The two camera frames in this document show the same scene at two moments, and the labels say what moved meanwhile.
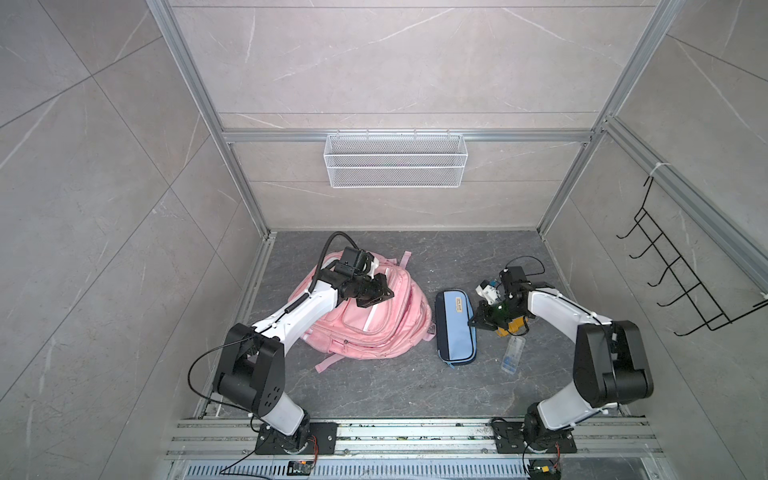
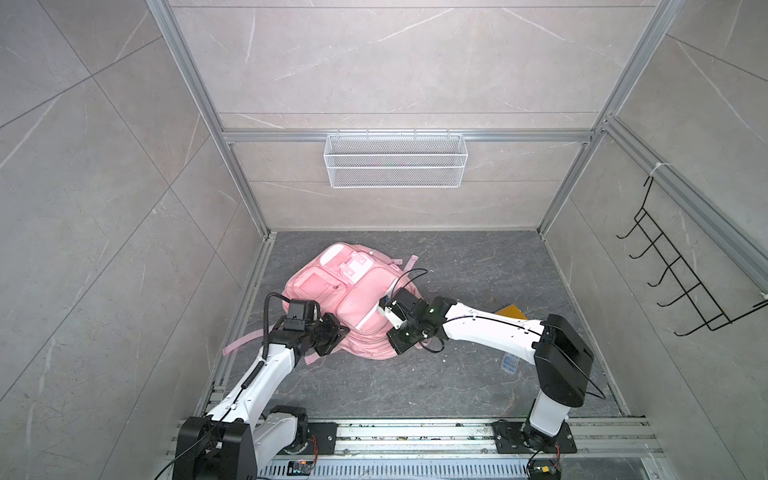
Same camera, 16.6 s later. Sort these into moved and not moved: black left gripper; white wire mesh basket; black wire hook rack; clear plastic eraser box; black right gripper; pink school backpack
Moved: black left gripper; black right gripper; pink school backpack
Not moved: black wire hook rack; white wire mesh basket; clear plastic eraser box
